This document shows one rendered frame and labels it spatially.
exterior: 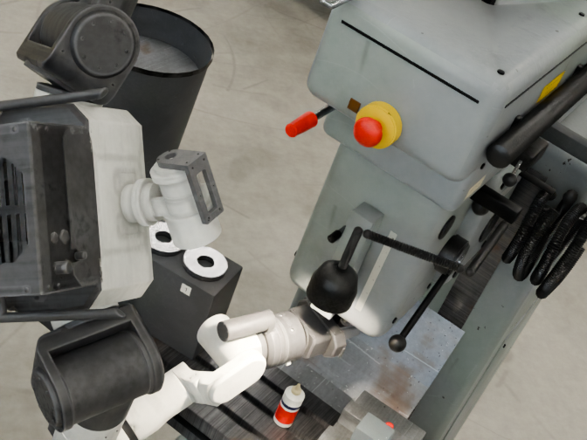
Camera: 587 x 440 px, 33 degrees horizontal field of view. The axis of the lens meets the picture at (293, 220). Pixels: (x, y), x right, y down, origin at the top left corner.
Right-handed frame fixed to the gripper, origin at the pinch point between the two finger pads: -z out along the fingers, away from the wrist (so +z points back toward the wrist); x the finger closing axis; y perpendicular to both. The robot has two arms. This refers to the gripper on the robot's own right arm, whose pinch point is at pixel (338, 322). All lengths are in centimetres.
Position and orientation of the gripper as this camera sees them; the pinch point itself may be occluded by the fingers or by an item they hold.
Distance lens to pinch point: 177.9
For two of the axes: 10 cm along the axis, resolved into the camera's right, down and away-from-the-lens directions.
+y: -3.0, 7.5, 5.9
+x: -5.4, -6.4, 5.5
